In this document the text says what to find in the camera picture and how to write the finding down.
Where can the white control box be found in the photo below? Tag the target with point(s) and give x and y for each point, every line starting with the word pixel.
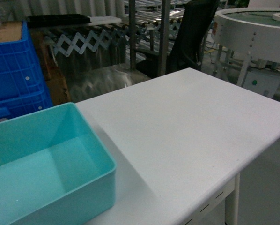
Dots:
pixel 262 81

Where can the white table leg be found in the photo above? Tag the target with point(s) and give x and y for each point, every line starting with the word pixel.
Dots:
pixel 232 204

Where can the teal plastic tray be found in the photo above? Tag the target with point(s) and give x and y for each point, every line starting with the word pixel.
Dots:
pixel 54 169

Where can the clear bag of parts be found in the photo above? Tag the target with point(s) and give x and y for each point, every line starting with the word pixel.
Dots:
pixel 6 8

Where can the brown cardboard sheet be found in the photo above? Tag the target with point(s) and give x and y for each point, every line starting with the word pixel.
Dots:
pixel 10 31

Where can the white round conveyor table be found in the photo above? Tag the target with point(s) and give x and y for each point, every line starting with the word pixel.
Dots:
pixel 250 31

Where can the black office chair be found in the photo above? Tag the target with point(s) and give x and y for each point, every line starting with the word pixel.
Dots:
pixel 186 51

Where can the black tray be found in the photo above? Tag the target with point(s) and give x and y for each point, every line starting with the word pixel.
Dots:
pixel 56 20

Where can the expandable roller conveyor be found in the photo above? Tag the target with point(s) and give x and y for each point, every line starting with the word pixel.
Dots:
pixel 148 28

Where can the blue crate lower right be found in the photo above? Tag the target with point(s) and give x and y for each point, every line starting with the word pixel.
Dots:
pixel 18 106

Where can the blue crate upper right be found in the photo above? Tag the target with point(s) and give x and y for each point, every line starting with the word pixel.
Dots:
pixel 20 71

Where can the blue crate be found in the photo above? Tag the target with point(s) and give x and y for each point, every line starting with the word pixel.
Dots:
pixel 20 71
pixel 18 106

